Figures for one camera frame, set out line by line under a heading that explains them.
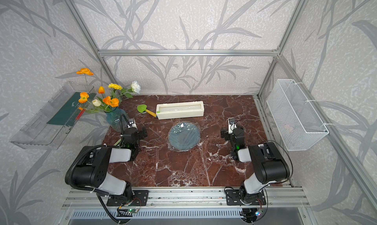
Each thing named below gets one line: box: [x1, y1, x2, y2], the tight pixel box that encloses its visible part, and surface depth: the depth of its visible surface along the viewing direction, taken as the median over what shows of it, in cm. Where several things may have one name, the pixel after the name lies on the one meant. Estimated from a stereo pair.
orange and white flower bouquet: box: [76, 67, 141, 113], surface depth 79 cm
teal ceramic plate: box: [168, 121, 200, 152], surface depth 96 cm
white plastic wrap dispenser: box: [155, 101, 205, 120], surface depth 105 cm
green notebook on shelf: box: [46, 91, 97, 127], surface depth 71 cm
